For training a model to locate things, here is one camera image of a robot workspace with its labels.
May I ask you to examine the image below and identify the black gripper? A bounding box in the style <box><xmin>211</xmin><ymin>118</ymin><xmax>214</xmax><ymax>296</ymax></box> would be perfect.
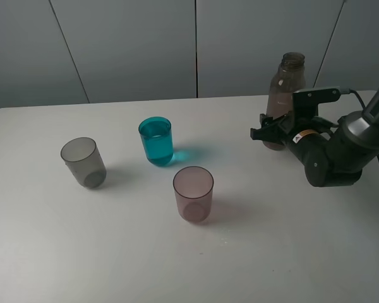
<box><xmin>250</xmin><ymin>113</ymin><xmax>330</xmax><ymax>163</ymax></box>

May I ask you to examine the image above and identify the smoky transparent water bottle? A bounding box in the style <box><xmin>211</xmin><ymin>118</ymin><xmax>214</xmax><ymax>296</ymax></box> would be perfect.
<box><xmin>262</xmin><ymin>52</ymin><xmax>306</xmax><ymax>152</ymax></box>

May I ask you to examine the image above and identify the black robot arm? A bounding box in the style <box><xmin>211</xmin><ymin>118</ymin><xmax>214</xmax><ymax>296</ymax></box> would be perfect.
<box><xmin>250</xmin><ymin>86</ymin><xmax>379</xmax><ymax>187</ymax></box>

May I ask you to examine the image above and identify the pink transparent plastic cup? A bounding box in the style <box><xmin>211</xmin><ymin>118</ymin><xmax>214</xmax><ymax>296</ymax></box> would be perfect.
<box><xmin>172</xmin><ymin>166</ymin><xmax>214</xmax><ymax>223</ymax></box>

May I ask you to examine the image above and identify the teal transparent plastic cup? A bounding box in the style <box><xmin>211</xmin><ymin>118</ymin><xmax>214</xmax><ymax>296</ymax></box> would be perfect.
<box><xmin>138</xmin><ymin>117</ymin><xmax>174</xmax><ymax>167</ymax></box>

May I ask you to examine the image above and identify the grey transparent plastic cup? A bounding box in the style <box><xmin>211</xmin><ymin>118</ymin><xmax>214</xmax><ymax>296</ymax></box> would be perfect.
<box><xmin>60</xmin><ymin>137</ymin><xmax>107</xmax><ymax>189</ymax></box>

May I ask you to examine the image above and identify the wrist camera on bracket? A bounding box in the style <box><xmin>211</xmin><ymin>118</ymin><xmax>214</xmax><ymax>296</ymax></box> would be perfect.
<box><xmin>292</xmin><ymin>86</ymin><xmax>341</xmax><ymax>133</ymax></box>

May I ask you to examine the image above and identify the black cable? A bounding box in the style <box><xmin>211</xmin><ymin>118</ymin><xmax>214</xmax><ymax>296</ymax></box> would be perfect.
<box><xmin>339</xmin><ymin>88</ymin><xmax>379</xmax><ymax>168</ymax></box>

